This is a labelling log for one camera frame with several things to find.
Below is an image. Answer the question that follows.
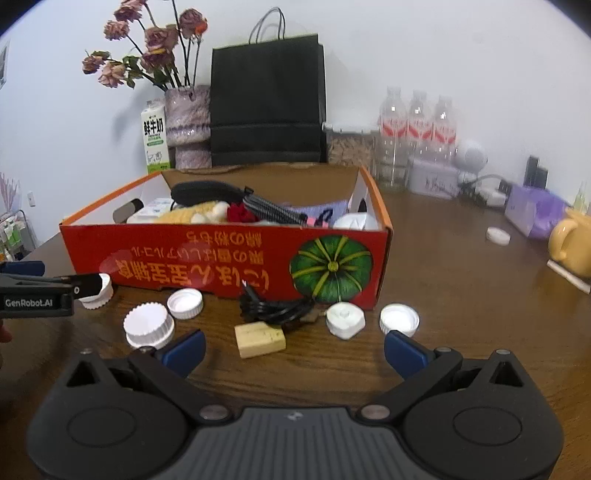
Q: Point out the lilac pouch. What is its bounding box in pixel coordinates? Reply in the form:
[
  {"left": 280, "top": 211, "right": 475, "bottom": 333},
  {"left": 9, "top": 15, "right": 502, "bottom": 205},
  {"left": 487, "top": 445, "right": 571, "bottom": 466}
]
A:
[{"left": 281, "top": 199, "right": 349, "bottom": 228}]

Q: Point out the black oblong brush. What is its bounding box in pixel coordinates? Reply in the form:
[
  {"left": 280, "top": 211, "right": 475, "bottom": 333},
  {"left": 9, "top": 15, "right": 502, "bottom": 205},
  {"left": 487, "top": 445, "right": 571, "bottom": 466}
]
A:
[{"left": 170, "top": 181, "right": 245, "bottom": 208}]

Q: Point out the clear glass jar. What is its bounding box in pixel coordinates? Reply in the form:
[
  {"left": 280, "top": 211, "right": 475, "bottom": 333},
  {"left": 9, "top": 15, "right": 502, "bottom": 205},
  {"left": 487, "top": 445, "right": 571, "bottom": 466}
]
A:
[{"left": 375, "top": 143, "right": 411, "bottom": 191}]

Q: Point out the black cable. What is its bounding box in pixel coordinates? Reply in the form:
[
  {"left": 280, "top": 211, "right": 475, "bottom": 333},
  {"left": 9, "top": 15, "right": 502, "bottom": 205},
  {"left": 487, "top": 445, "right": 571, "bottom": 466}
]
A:
[{"left": 239, "top": 284, "right": 324, "bottom": 330}]

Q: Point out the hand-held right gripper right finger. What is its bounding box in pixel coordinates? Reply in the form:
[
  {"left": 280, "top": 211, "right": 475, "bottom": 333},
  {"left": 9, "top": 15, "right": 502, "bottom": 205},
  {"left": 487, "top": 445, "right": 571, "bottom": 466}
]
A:
[{"left": 360, "top": 330, "right": 532, "bottom": 422}]

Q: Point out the white square cap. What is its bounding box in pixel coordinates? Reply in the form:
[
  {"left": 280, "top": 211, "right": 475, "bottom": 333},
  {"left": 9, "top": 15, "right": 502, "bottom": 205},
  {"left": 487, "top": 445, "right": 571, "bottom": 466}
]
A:
[{"left": 326, "top": 301, "right": 365, "bottom": 341}]

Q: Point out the dried rose bouquet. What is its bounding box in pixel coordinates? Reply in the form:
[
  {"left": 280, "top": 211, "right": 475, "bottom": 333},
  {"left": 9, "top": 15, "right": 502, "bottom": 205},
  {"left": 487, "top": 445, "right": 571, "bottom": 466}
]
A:
[{"left": 82, "top": 0, "right": 208, "bottom": 90}]

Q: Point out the white bottle cap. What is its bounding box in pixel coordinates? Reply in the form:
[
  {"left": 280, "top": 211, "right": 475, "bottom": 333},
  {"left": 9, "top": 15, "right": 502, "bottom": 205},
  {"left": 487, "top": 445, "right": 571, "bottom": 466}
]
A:
[
  {"left": 78, "top": 273, "right": 114, "bottom": 310},
  {"left": 167, "top": 288, "right": 204, "bottom": 320},
  {"left": 379, "top": 303, "right": 421, "bottom": 337}
]

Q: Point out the small red object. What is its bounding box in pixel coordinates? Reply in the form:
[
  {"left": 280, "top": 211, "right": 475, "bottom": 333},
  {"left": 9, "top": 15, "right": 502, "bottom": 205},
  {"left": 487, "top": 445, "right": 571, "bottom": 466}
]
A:
[{"left": 227, "top": 203, "right": 257, "bottom": 224}]

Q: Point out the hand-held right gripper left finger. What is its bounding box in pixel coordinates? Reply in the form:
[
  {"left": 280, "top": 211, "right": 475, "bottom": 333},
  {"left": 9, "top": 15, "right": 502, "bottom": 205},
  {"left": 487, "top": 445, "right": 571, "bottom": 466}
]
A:
[{"left": 54, "top": 329, "right": 232, "bottom": 422}]

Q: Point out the black hairbrush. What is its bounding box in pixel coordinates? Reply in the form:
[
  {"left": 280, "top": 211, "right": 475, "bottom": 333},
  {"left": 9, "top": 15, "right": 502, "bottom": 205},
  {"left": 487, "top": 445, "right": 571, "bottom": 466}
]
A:
[{"left": 240, "top": 186, "right": 315, "bottom": 228}]

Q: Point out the white round camera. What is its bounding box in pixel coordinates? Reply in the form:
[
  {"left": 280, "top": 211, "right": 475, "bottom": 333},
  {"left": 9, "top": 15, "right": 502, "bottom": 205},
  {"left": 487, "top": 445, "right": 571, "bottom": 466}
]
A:
[{"left": 455, "top": 140, "right": 489, "bottom": 185}]

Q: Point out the orange cardboard box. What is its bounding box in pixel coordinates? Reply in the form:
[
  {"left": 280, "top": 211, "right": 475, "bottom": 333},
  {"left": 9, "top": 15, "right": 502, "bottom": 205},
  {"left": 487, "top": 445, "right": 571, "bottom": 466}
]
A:
[{"left": 59, "top": 164, "right": 394, "bottom": 311}]

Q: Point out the yellow mug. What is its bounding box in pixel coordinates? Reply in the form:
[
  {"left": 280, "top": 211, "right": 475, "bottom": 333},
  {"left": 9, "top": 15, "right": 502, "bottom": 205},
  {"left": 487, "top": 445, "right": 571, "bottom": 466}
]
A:
[{"left": 548, "top": 208, "right": 591, "bottom": 275}]

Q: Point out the mottled purple vase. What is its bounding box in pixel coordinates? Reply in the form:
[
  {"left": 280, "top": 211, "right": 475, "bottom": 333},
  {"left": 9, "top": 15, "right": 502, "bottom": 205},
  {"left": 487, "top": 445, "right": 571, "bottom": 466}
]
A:
[{"left": 164, "top": 84, "right": 212, "bottom": 170}]

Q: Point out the brown wooden desktop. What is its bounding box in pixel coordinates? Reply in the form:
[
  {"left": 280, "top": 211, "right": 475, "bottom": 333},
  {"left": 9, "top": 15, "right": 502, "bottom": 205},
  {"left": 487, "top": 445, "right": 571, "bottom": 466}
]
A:
[{"left": 0, "top": 164, "right": 591, "bottom": 480}]

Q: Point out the small white box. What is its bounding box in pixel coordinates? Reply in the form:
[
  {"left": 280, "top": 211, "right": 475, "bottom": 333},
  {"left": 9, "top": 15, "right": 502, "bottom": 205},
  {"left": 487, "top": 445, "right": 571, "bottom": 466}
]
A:
[{"left": 127, "top": 198, "right": 174, "bottom": 224}]

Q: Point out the large white ribbed lid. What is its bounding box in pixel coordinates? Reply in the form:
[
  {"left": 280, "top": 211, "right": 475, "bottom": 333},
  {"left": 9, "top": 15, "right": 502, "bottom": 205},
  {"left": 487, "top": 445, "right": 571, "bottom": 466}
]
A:
[{"left": 123, "top": 302, "right": 176, "bottom": 349}]

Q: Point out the purple leaf decoration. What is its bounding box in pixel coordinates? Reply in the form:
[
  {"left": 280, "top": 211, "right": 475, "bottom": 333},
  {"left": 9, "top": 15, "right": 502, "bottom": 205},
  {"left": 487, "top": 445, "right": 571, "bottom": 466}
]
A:
[{"left": 0, "top": 173, "right": 23, "bottom": 217}]

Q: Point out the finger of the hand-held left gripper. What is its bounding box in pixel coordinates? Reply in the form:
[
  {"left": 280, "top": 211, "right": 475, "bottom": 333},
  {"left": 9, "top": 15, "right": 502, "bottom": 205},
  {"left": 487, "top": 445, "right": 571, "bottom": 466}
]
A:
[
  {"left": 0, "top": 261, "right": 45, "bottom": 277},
  {"left": 0, "top": 272, "right": 103, "bottom": 297}
]

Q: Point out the black paper bag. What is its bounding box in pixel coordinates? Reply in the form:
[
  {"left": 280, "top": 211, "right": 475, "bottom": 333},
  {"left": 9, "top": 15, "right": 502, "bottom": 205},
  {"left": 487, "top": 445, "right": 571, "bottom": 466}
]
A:
[{"left": 210, "top": 7, "right": 326, "bottom": 168}]

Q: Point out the green white milk carton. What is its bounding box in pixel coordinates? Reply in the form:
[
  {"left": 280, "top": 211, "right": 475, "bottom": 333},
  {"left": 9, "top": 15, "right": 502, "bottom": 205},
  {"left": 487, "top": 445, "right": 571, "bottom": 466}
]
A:
[{"left": 141, "top": 99, "right": 170, "bottom": 175}]

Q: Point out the white power adapter with cables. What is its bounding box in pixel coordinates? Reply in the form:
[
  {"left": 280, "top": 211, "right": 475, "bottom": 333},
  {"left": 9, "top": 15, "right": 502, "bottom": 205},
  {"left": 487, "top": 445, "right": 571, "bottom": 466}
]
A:
[{"left": 462, "top": 178, "right": 511, "bottom": 208}]

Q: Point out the clear red-label water bottle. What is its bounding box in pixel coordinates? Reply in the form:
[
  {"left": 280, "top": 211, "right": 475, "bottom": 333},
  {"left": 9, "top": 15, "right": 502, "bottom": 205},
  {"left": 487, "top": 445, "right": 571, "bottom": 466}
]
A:
[
  {"left": 406, "top": 90, "right": 435, "bottom": 160},
  {"left": 379, "top": 86, "right": 409, "bottom": 153},
  {"left": 431, "top": 95, "right": 458, "bottom": 162}
]

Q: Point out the white paper stick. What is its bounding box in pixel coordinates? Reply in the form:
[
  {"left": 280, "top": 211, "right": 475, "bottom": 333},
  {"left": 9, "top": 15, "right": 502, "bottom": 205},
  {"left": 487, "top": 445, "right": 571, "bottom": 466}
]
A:
[{"left": 546, "top": 259, "right": 591, "bottom": 295}]

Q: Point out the clear cereal container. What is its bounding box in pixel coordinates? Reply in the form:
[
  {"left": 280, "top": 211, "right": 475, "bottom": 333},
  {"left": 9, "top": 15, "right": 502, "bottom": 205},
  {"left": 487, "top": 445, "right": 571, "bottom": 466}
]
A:
[{"left": 322, "top": 121, "right": 376, "bottom": 169}]

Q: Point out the metal storage rack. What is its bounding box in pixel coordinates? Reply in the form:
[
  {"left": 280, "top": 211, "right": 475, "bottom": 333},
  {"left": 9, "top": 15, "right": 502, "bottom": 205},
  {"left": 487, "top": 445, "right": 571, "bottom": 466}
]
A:
[{"left": 0, "top": 210, "right": 40, "bottom": 264}]

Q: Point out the purple tissue pack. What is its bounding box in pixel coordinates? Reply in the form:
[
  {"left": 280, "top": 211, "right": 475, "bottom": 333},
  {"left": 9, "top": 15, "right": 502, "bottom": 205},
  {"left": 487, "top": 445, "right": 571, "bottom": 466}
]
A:
[{"left": 504, "top": 185, "right": 568, "bottom": 241}]

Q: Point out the lavender tin box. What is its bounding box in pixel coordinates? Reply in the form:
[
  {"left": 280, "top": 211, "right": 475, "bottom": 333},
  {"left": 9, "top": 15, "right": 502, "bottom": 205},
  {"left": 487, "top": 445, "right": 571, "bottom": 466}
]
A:
[{"left": 409, "top": 157, "right": 461, "bottom": 200}]

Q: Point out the yellow plush toy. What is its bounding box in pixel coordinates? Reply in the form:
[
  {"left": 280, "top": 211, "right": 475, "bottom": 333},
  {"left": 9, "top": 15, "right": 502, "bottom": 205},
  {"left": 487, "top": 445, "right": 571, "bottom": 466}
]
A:
[{"left": 152, "top": 202, "right": 230, "bottom": 224}]

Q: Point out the pale wooden block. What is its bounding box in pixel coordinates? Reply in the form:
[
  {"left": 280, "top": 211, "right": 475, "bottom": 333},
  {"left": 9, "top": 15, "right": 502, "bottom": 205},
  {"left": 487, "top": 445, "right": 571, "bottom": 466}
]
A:
[{"left": 234, "top": 322, "right": 287, "bottom": 359}]

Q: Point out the white rounded object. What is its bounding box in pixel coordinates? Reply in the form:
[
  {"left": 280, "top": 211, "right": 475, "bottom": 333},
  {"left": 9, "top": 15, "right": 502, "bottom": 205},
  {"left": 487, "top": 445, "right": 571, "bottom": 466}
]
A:
[{"left": 332, "top": 212, "right": 380, "bottom": 230}]

